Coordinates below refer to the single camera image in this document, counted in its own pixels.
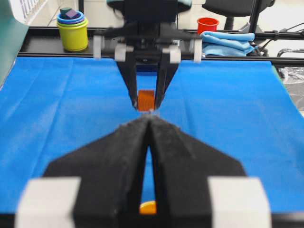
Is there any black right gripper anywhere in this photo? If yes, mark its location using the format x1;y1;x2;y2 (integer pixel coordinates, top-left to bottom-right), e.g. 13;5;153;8
93;22;202;109

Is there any black office chair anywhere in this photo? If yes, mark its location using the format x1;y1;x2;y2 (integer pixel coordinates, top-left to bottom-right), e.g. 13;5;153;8
201;0;276;30

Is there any black aluminium frame rail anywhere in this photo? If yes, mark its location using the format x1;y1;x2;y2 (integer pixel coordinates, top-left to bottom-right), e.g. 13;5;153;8
18;27;304;67

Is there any blue table cloth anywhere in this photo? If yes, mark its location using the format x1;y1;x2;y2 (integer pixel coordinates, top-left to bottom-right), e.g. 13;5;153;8
0;57;304;213

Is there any dark green block in cup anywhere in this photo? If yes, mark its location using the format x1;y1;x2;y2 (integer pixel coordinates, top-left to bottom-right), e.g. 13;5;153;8
60;7;71;16

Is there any clear plastic sheet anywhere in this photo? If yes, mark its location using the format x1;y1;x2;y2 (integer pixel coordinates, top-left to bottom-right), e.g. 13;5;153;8
277;67;304;115

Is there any orange round object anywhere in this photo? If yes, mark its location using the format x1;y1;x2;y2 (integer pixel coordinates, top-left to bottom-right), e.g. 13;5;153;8
139;200;157;215

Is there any red plastic cup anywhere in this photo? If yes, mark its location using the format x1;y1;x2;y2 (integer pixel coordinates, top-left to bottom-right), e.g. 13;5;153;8
197;17;219;35

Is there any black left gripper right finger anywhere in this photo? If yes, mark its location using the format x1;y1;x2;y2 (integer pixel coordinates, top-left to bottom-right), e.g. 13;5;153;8
148;116;272;228

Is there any light blue folded towel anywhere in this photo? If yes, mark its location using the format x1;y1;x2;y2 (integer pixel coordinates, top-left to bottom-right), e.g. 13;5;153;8
200;31;257;57

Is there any purple block in cup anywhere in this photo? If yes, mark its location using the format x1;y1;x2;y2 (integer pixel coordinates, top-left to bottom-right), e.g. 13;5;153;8
65;9;79;19

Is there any green board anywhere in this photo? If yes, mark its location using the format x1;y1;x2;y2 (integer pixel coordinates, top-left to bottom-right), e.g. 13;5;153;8
0;0;29;86

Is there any yellow-green stacking cup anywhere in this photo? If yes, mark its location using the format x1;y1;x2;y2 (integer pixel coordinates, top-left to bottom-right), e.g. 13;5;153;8
57;18;88;52

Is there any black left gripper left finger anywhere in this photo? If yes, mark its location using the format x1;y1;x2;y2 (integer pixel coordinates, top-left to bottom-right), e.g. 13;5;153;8
14;117;149;228

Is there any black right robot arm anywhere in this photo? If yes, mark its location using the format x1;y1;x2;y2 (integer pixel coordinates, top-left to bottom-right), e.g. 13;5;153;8
93;0;272;228

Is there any blue stacking cup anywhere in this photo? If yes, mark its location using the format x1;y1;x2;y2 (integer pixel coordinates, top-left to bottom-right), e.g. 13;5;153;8
57;11;85;24

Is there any orange wooden block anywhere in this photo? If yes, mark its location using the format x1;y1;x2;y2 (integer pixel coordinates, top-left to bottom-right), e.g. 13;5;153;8
137;90;155;112

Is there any black tripod pole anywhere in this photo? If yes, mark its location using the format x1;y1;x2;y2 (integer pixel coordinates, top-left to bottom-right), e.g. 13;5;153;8
248;0;263;33

